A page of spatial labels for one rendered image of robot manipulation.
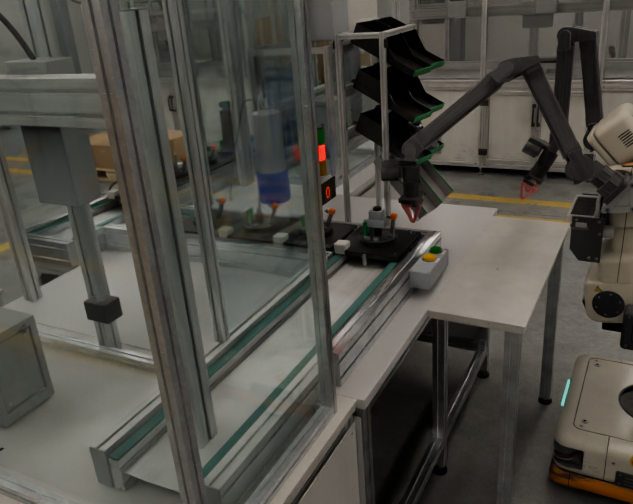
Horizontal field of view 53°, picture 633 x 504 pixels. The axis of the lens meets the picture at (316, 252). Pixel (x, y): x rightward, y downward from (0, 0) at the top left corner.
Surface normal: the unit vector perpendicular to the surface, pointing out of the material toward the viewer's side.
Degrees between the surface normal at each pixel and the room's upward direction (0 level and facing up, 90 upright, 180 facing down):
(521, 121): 90
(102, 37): 90
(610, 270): 90
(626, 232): 90
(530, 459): 1
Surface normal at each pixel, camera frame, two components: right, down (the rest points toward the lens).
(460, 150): -0.47, 0.38
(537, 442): -0.07, -0.92
